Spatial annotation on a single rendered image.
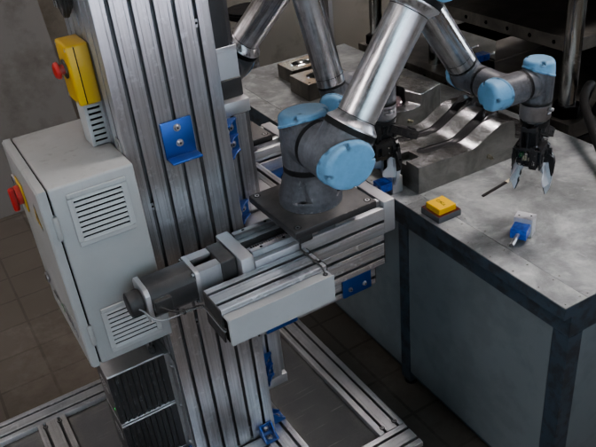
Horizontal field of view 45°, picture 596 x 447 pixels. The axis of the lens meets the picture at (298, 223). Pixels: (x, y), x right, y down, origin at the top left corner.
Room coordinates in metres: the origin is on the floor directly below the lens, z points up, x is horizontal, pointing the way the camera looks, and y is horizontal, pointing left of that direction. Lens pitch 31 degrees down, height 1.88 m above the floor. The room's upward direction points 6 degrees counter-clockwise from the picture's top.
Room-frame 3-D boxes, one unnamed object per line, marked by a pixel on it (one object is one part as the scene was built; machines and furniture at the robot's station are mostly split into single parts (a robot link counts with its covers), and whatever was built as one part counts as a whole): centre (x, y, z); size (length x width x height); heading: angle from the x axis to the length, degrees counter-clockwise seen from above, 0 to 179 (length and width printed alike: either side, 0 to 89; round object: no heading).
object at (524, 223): (1.55, -0.57, 0.83); 0.13 x 0.05 x 0.05; 145
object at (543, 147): (1.59, -0.60, 1.07); 0.09 x 0.08 x 0.12; 145
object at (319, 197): (1.48, -0.04, 1.09); 0.15 x 0.15 x 0.10
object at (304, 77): (2.79, -0.15, 0.84); 0.20 x 0.15 x 0.07; 117
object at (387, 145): (1.89, -0.27, 0.99); 0.09 x 0.08 x 0.12; 114
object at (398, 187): (1.88, -0.26, 0.83); 0.13 x 0.05 x 0.05; 114
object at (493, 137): (2.08, -0.53, 0.87); 0.50 x 0.26 x 0.14; 117
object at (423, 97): (2.36, -0.30, 0.86); 0.50 x 0.26 x 0.11; 134
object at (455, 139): (2.08, -0.52, 0.92); 0.35 x 0.16 x 0.09; 117
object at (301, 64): (2.98, -0.09, 0.83); 0.17 x 0.13 x 0.06; 117
